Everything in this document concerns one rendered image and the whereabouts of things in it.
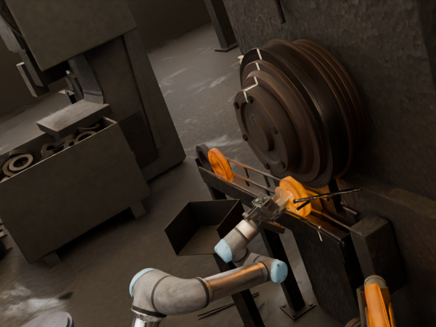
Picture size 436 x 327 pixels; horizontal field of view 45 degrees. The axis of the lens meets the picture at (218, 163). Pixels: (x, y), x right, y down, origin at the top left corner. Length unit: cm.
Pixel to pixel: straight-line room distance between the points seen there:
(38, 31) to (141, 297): 261
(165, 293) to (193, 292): 8
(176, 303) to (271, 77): 71
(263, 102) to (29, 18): 268
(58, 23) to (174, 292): 272
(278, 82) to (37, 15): 269
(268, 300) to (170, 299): 120
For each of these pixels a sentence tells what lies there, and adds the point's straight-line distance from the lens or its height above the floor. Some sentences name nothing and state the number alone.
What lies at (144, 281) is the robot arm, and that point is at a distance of 168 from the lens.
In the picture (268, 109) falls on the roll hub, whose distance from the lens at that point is 146.
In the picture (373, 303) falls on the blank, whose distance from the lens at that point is 136.
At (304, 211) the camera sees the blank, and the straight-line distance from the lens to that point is 190.
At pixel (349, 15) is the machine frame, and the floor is 138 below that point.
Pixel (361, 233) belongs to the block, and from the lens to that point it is 156.
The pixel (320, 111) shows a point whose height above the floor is 118.
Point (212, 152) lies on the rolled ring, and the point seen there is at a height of 78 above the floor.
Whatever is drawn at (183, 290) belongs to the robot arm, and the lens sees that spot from 159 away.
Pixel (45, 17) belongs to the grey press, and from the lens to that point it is 395.
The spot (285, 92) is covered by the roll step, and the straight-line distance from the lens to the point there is 146.
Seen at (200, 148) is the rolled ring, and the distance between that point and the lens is 269.
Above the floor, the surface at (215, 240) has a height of 60.
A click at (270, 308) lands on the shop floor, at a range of 268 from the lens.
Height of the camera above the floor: 168
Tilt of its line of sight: 22 degrees down
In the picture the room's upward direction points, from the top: 22 degrees counter-clockwise
